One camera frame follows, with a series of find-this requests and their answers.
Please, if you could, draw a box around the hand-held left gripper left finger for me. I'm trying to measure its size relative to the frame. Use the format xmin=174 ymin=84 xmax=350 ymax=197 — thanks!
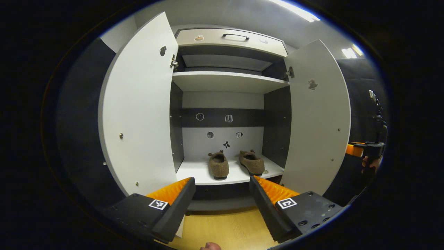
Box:
xmin=102 ymin=177 xmax=196 ymax=244

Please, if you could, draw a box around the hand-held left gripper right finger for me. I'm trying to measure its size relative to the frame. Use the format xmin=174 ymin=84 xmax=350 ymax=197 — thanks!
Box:
xmin=249 ymin=175 xmax=347 ymax=243

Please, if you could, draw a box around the white shoe cabinet door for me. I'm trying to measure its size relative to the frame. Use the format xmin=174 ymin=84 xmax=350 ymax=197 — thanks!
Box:
xmin=98 ymin=11 xmax=184 ymax=238
xmin=279 ymin=39 xmax=351 ymax=197

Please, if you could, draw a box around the brown fuzzy shoe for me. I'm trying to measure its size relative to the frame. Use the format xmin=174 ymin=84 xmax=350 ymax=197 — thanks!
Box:
xmin=207 ymin=150 xmax=230 ymax=180
xmin=238 ymin=149 xmax=266 ymax=176

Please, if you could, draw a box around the white shoe cabinet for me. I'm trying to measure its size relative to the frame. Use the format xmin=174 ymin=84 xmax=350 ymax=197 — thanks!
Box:
xmin=169 ymin=25 xmax=292 ymax=212

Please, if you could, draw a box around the small ceiling light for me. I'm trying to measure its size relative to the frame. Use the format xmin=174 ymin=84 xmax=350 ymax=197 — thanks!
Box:
xmin=341 ymin=43 xmax=364 ymax=59

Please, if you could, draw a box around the long ceiling light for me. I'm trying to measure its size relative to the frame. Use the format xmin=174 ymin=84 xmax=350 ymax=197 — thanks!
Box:
xmin=267 ymin=0 xmax=321 ymax=23

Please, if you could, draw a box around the black drawer handle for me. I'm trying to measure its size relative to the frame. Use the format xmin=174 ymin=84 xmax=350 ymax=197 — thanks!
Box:
xmin=222 ymin=33 xmax=250 ymax=41

